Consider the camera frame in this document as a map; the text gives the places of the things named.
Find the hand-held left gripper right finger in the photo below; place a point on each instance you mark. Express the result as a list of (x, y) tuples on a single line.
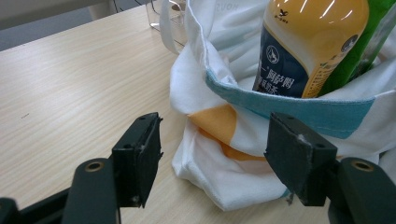
[(295, 155)]

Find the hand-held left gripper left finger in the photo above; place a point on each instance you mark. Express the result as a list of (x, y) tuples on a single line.
[(137, 161)]

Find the white and green tote bag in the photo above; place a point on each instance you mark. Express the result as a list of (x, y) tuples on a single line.
[(218, 183)]

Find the orange drink bottle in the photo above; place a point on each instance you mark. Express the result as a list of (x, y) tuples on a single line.
[(311, 37)]

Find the clear acrylic tray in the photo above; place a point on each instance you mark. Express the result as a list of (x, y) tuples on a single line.
[(154, 18)]

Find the green snack packet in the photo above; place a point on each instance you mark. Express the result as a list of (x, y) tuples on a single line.
[(373, 28)]

